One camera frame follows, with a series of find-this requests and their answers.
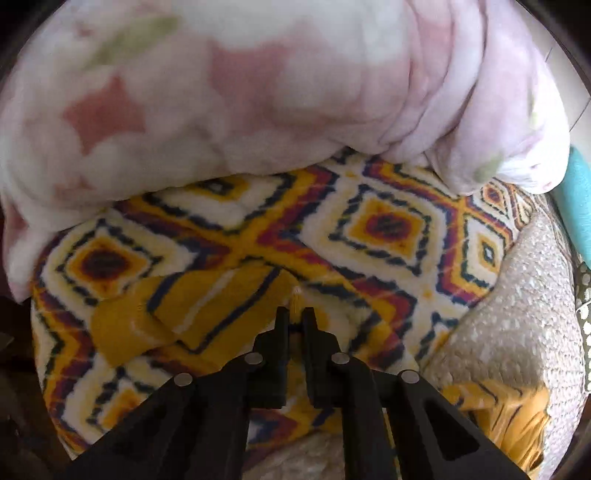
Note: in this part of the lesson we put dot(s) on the pink floral quilt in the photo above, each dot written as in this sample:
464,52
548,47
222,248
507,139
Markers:
231,92

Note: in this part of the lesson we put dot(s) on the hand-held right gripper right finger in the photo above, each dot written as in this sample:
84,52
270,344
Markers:
310,333

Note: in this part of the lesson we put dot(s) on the teal pillow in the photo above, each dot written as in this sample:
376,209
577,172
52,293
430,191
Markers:
579,198

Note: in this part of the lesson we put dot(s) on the geometric patterned fleece blanket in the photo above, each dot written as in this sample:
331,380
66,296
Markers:
388,226

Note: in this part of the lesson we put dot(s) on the beige speckled bed sheet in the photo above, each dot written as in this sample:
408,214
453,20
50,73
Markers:
508,323

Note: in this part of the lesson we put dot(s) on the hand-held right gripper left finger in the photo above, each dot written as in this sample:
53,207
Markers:
280,333

